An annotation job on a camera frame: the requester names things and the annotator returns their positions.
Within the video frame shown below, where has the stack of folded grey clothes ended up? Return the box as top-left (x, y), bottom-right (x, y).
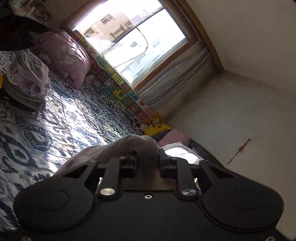
top-left (1, 49), bottom-right (51, 118)

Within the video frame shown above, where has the grey window curtain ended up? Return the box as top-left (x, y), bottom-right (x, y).
top-left (138, 47), bottom-right (213, 110)

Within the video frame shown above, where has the yellow pikachu plush toy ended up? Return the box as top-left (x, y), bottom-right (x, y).
top-left (139, 118), bottom-right (171, 137)

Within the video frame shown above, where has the purple pillow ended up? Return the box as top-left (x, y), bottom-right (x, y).
top-left (34, 30), bottom-right (90, 89)

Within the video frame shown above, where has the wall hanging ornament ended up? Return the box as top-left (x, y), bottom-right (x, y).
top-left (227, 138), bottom-right (251, 164)

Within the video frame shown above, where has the blue white patterned quilt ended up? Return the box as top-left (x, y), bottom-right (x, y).
top-left (0, 49), bottom-right (149, 232)

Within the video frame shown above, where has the pink pillow at headboard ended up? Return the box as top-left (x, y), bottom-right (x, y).
top-left (158, 129), bottom-right (191, 147)

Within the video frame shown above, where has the dark wooden headboard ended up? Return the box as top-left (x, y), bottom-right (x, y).
top-left (189, 139), bottom-right (225, 169)

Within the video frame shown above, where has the white floral baby garment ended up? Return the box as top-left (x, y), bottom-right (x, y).
top-left (54, 135), bottom-right (175, 190)

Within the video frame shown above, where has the colourful alphabet foam mat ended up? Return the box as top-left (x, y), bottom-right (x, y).
top-left (73, 30), bottom-right (154, 123)

